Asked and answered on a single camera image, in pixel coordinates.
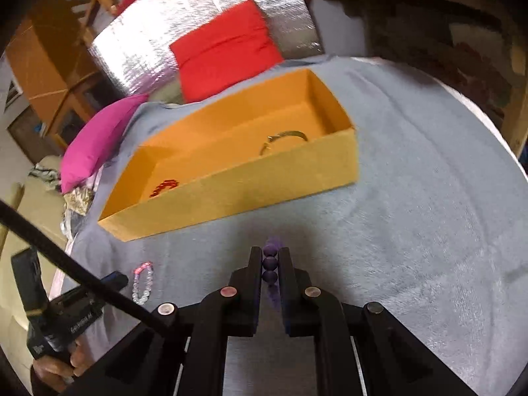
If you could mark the silver patterned cloth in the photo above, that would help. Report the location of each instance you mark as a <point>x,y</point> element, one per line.
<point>43,173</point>

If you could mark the orange cardboard box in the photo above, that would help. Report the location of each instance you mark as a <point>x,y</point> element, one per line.
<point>247,189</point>

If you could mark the gold patterned cloth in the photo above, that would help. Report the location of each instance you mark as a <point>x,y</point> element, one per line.
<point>78,200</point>

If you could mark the thin metal bangle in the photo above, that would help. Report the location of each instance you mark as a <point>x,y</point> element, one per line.
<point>288,134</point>

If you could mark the pink cushion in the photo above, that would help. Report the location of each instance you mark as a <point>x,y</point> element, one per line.
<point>99,136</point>

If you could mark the silver foil mat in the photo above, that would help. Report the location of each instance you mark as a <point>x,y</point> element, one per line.
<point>165,20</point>

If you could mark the grey-blue blanket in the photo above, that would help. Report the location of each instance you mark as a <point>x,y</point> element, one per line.
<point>412,214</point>

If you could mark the beige sofa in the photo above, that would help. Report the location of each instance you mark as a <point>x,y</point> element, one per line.
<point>24,222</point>

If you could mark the orange-brown wooden cabinet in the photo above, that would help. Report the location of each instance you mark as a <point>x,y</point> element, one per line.
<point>49,62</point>

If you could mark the person's left hand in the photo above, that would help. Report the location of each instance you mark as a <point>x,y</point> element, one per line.
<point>57,373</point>

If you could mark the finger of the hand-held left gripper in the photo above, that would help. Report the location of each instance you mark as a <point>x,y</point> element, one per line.
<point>115,280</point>

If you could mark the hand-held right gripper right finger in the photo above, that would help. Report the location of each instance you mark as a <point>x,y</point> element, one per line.
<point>284,301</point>

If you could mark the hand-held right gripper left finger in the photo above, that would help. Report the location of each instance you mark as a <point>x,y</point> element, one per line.
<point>260,297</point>

